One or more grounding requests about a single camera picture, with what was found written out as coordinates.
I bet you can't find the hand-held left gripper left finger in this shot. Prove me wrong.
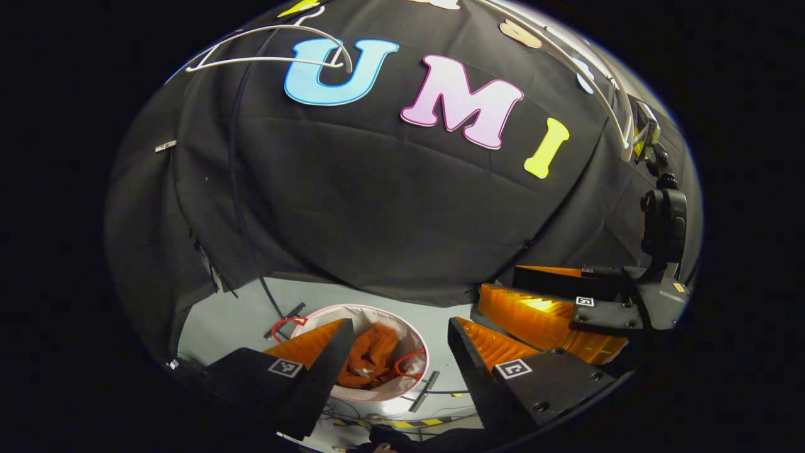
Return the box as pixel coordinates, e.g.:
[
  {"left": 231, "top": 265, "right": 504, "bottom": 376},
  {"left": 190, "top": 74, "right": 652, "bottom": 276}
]
[{"left": 170, "top": 318, "right": 357, "bottom": 441}]

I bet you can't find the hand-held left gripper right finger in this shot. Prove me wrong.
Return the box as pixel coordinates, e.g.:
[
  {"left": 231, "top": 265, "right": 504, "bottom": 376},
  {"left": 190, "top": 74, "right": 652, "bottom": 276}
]
[{"left": 448, "top": 316, "right": 620, "bottom": 444}]

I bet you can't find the orange-brown corduroy jacket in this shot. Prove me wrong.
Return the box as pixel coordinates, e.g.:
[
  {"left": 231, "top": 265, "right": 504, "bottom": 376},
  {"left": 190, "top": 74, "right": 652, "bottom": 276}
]
[{"left": 338, "top": 322, "right": 403, "bottom": 389}]

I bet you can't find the pink white laundry hamper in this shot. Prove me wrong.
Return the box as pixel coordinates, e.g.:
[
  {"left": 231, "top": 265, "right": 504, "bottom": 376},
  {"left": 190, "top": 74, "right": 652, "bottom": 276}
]
[{"left": 270, "top": 304, "right": 430, "bottom": 403}]

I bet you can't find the white hanger with crossbar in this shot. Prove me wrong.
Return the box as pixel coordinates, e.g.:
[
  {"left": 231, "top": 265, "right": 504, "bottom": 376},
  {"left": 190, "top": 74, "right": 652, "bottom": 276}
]
[{"left": 478, "top": 0, "right": 635, "bottom": 161}]

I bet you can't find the white empty clothes hanger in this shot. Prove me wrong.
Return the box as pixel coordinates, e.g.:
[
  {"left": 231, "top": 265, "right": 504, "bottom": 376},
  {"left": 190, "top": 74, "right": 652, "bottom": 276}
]
[{"left": 186, "top": 24, "right": 354, "bottom": 75}]

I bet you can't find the black garment rack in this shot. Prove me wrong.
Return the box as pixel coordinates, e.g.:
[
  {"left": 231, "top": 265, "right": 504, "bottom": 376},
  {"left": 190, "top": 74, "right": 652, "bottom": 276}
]
[{"left": 228, "top": 0, "right": 636, "bottom": 413}]

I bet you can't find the person's dark clothing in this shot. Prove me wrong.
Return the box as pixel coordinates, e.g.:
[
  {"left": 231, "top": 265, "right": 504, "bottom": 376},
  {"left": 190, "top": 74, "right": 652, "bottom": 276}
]
[{"left": 346, "top": 425, "right": 497, "bottom": 453}]

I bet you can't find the black backdrop cloth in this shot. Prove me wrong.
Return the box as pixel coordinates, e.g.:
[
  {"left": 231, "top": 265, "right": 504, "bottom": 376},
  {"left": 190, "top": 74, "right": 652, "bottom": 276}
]
[{"left": 104, "top": 0, "right": 702, "bottom": 372}]

